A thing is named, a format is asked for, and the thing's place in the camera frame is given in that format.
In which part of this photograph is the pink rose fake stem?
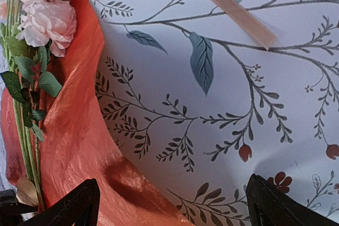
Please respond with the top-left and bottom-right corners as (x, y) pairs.
(1, 0), (77, 209)

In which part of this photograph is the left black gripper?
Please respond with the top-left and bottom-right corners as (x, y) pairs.
(1, 189), (34, 226)

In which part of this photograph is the floral patterned tablecloth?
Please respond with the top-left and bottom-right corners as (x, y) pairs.
(88, 0), (338, 225)

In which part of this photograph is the orange wrapping paper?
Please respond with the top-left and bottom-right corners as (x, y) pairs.
(0, 0), (191, 226)

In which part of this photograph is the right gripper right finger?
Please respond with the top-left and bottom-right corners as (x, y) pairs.
(246, 174), (338, 226)

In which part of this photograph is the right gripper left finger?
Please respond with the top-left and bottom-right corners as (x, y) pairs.
(19, 178), (100, 226)

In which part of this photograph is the green leafy fake stem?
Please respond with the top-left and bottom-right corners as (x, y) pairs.
(1, 0), (22, 73)

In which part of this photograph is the tan raffia ribbon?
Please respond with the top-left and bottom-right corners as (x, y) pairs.
(211, 0), (276, 50)

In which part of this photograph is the yellow wrapping paper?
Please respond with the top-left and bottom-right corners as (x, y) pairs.
(16, 177), (39, 206)

